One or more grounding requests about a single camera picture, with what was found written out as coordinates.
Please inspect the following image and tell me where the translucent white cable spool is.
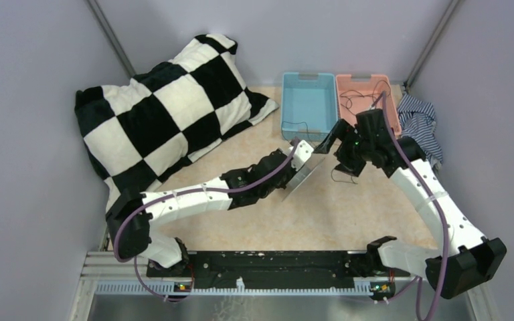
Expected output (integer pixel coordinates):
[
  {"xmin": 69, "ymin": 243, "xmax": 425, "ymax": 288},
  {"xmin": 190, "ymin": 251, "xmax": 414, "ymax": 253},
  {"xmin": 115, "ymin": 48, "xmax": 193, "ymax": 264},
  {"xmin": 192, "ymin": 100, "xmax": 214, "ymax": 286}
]
[{"xmin": 281, "ymin": 154, "xmax": 327, "ymax": 202}]

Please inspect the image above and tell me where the left corner metal post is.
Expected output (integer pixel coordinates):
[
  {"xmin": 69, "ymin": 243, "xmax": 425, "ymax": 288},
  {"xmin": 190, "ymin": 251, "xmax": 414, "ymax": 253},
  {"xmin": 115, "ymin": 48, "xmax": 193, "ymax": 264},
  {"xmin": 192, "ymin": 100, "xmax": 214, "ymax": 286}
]
[{"xmin": 84, "ymin": 0, "xmax": 136, "ymax": 78}]

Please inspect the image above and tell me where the thin black cable in bin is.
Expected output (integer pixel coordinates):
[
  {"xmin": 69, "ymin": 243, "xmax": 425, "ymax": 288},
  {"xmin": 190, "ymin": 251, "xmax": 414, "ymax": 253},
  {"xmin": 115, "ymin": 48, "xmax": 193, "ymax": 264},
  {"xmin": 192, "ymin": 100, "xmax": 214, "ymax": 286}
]
[{"xmin": 339, "ymin": 80, "xmax": 392, "ymax": 120}]

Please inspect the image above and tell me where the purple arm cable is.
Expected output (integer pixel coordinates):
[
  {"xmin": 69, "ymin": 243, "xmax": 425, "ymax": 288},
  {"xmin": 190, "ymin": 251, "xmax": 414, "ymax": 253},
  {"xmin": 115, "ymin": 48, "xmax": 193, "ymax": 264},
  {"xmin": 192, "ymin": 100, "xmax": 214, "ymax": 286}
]
[
  {"xmin": 369, "ymin": 92, "xmax": 450, "ymax": 321},
  {"xmin": 112, "ymin": 138, "xmax": 301, "ymax": 304}
]

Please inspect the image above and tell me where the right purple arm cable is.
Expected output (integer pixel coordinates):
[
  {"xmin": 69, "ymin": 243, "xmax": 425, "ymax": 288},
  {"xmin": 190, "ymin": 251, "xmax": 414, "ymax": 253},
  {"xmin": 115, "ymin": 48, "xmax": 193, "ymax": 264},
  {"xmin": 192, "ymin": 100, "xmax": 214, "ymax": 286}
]
[{"xmin": 369, "ymin": 92, "xmax": 450, "ymax": 321}]

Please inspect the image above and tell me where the corner metal post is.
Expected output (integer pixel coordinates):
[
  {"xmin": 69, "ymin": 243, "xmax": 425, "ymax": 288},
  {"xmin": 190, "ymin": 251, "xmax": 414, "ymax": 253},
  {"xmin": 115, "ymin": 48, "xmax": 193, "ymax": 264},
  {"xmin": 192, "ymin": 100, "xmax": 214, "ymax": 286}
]
[
  {"xmin": 84, "ymin": 0, "xmax": 136, "ymax": 78},
  {"xmin": 403, "ymin": 0, "xmax": 464, "ymax": 92}
]

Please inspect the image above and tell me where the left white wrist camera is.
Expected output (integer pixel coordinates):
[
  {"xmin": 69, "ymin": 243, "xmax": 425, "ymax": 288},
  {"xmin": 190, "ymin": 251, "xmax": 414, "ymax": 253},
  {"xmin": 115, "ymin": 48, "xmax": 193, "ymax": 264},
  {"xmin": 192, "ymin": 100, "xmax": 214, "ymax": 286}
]
[{"xmin": 289, "ymin": 140, "xmax": 314, "ymax": 171}]

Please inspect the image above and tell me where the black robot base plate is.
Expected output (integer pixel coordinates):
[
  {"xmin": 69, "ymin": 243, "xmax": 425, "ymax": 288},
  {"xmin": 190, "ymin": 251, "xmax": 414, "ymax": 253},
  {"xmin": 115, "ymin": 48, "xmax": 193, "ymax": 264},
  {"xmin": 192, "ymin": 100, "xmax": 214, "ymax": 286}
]
[{"xmin": 146, "ymin": 251, "xmax": 389, "ymax": 290}]

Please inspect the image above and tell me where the black white checkered pillow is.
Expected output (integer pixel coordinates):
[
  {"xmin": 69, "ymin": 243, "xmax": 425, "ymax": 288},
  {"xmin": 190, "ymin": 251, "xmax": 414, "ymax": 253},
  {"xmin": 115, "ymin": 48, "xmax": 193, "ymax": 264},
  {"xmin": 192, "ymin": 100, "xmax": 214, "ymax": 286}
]
[{"xmin": 74, "ymin": 33, "xmax": 278, "ymax": 205}]

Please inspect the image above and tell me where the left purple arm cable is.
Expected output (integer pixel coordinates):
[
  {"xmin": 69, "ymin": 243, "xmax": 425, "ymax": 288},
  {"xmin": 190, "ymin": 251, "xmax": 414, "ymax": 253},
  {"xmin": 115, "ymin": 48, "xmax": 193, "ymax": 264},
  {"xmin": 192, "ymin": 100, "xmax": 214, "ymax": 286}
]
[{"xmin": 112, "ymin": 138, "xmax": 301, "ymax": 304}]

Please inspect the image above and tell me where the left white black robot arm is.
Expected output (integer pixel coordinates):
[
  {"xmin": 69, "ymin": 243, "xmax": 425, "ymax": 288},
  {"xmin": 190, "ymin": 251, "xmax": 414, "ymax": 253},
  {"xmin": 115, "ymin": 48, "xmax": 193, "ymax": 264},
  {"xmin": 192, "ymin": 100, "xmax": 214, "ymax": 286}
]
[{"xmin": 106, "ymin": 144, "xmax": 311, "ymax": 277}]

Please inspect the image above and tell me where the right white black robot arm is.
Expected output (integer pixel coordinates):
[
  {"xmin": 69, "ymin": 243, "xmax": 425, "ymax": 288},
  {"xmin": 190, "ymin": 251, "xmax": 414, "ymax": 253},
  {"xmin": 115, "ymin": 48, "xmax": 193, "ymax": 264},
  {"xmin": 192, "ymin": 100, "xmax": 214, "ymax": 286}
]
[{"xmin": 315, "ymin": 109, "xmax": 507, "ymax": 299}]

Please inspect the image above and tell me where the right corner metal post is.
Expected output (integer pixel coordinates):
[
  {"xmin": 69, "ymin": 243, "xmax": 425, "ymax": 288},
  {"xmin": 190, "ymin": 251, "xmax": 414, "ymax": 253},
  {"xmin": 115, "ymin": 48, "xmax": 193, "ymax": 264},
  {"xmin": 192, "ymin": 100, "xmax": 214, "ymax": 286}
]
[{"xmin": 403, "ymin": 0, "xmax": 464, "ymax": 92}]

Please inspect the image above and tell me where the blue white striped cloth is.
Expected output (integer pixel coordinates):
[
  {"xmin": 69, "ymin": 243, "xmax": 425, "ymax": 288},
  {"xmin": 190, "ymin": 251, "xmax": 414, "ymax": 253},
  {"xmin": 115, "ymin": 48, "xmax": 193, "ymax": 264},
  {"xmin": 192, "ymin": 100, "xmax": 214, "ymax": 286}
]
[{"xmin": 397, "ymin": 94, "xmax": 443, "ymax": 171}]

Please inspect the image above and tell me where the aluminium frame rail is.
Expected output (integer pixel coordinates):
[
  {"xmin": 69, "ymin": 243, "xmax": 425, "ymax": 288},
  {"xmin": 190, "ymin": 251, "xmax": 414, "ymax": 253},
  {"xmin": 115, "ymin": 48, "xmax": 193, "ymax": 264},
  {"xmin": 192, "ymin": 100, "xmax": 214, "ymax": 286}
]
[{"xmin": 68, "ymin": 250, "xmax": 497, "ymax": 321}]

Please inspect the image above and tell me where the pink plastic bin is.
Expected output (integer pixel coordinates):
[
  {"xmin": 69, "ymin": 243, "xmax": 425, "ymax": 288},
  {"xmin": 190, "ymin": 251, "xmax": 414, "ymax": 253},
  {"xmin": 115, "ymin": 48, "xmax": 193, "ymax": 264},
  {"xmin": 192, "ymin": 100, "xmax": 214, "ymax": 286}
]
[{"xmin": 335, "ymin": 74, "xmax": 402, "ymax": 137}]

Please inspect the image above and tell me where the blue plastic bin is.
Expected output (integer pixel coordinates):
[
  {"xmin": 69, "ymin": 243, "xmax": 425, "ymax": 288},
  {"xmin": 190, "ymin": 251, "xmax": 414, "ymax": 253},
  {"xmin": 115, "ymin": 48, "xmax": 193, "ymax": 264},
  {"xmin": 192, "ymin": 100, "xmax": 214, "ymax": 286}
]
[{"xmin": 280, "ymin": 72, "xmax": 339, "ymax": 142}]

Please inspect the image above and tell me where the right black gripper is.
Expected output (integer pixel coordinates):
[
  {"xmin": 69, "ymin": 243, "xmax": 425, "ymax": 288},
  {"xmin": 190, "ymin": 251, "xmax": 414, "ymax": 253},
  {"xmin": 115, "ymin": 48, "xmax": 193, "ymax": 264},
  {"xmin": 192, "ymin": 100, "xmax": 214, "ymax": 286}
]
[{"xmin": 314, "ymin": 119, "xmax": 373, "ymax": 177}]

